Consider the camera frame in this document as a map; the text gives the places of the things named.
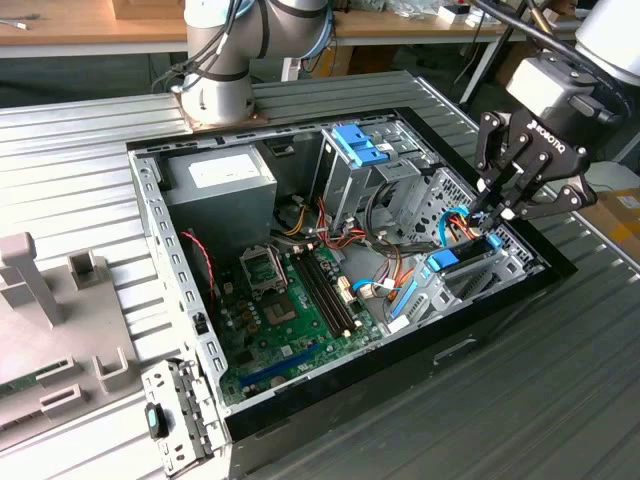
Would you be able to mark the perforated grey metal bracket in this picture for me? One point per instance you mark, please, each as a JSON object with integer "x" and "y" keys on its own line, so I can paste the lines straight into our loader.
{"x": 430, "y": 195}

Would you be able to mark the grey power supply unit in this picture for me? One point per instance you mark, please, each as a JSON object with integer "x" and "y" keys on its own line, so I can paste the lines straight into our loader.
{"x": 220, "y": 210}

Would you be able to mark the long wooden desk white legs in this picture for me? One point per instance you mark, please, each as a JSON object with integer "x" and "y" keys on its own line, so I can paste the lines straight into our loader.
{"x": 385, "y": 29}

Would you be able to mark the clear bags of parts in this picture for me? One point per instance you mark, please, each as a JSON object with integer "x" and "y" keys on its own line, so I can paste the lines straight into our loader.
{"x": 400, "y": 6}

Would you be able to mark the black case fan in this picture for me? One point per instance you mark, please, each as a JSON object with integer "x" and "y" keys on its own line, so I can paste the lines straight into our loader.
{"x": 197, "y": 265}

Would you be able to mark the large brown cardboard box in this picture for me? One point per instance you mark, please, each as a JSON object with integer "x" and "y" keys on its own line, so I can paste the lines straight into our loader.
{"x": 507, "y": 60}

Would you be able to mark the open black PC case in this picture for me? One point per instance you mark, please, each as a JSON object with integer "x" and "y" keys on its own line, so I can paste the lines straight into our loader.
{"x": 350, "y": 395}

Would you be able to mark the loose white plug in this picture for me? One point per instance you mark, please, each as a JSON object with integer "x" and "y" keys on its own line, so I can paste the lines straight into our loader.
{"x": 396, "y": 326}

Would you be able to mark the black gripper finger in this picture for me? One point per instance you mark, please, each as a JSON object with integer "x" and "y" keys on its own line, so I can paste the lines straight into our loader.
{"x": 500, "y": 150}
{"x": 560, "y": 192}

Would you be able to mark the wooden desk with box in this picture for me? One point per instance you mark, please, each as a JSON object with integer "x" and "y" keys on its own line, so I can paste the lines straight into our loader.
{"x": 75, "y": 27}

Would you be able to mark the hard disk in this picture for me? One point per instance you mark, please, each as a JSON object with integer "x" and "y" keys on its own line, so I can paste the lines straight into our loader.
{"x": 444, "y": 261}

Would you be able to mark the grey metal disk bay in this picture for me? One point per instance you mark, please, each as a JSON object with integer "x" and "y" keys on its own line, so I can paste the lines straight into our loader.
{"x": 439, "y": 298}

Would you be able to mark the green circuit board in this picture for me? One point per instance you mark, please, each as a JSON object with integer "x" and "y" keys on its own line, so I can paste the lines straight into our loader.
{"x": 20, "y": 385}

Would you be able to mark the grey parts rack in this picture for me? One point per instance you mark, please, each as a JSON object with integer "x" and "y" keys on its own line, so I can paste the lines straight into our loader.
{"x": 75, "y": 325}

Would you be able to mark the white flat panel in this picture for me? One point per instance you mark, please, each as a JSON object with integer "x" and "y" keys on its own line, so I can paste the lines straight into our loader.
{"x": 617, "y": 175}

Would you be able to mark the small white box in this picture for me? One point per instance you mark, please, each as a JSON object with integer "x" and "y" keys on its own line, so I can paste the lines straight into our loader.
{"x": 292, "y": 67}

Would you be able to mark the white box red button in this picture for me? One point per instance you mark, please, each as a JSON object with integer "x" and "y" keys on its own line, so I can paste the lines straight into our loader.
{"x": 452, "y": 15}

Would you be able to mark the small brown cardboard box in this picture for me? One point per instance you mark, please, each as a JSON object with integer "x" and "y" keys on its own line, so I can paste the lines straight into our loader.
{"x": 145, "y": 9}

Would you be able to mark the small black blue knob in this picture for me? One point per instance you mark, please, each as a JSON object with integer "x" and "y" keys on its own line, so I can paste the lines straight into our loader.
{"x": 156, "y": 422}

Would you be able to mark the square brown base plate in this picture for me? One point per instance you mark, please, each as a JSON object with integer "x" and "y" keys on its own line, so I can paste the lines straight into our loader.
{"x": 259, "y": 118}

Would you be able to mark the black RAM slot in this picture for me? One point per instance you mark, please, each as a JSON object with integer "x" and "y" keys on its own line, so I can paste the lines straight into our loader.
{"x": 321, "y": 295}
{"x": 334, "y": 289}

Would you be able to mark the grey metal drive cage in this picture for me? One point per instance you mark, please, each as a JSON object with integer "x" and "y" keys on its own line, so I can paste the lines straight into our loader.
{"x": 340, "y": 185}

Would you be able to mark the blue plastic drive latch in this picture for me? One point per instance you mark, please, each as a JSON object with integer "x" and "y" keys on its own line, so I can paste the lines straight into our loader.
{"x": 357, "y": 145}

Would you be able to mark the white flat box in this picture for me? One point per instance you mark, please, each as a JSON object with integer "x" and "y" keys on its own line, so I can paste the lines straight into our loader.
{"x": 487, "y": 20}

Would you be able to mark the blue expansion slot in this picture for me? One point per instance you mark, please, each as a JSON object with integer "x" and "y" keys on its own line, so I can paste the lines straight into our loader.
{"x": 280, "y": 364}

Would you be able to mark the green motherboard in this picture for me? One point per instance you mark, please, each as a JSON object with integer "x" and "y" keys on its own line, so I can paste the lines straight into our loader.
{"x": 300, "y": 345}

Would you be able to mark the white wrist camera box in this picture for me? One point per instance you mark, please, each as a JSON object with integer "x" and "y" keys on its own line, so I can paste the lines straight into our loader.
{"x": 545, "y": 82}

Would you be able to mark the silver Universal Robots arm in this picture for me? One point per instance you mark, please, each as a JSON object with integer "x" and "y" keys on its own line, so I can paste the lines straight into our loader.
{"x": 215, "y": 95}

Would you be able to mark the CPU socket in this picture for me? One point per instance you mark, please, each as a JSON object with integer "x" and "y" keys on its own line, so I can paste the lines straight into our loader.
{"x": 278, "y": 310}

